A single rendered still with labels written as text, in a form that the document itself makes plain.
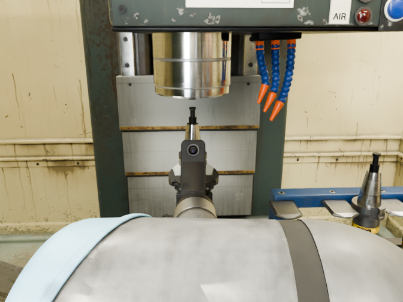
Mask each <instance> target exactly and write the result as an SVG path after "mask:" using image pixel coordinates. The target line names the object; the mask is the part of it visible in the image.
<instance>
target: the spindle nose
mask: <svg viewBox="0 0 403 302"><path fill-rule="evenodd" d="M231 36H232V33H227V32H156V33H152V57H153V58H154V59H153V72H154V85H155V93H157V94H158V95H160V96H164V97H169V98H189V99H193V98H214V97H219V96H224V95H226V94H228V93H229V91H230V84H231V59H230V58H231Z"/></svg>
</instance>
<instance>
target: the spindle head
mask: <svg viewBox="0 0 403 302"><path fill-rule="evenodd" d="M330 2H331V0H294V2H293V8H242V7H186V0H108V5H109V20H110V23H111V24H112V26H114V27H112V31H115V32H129V33H137V34H152V33H156V32H227V33H232V35H251V33H258V32H301V33H302V34H337V33H361V32H403V31H378V24H379V19H380V11H381V3H382V0H371V1H369V2H360V1H359V0H351V9H350V19H349V24H329V13H330ZM360 7H369V8H370V9H371V10H372V20H371V21H370V23H368V24H367V25H365V26H359V25H357V24H356V23H355V21H354V14H355V12H356V10H357V9H358V8H360Z"/></svg>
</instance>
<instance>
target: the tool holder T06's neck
mask: <svg viewBox="0 0 403 302"><path fill-rule="evenodd" d="M353 222H354V223H355V224H356V225H358V226H360V227H364V228H378V227H379V226H380V221H379V222H378V221H377V220H376V219H370V221H364V220H361V219H358V218H356V217H354V218H353Z"/></svg>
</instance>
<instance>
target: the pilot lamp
mask: <svg viewBox="0 0 403 302"><path fill-rule="evenodd" d="M370 16H371V13H370V12H369V10H367V9H362V10H360V11H359V13H358V15H357V19H358V21H359V22H360V23H366V22H367V21H368V20H369V19H370Z"/></svg>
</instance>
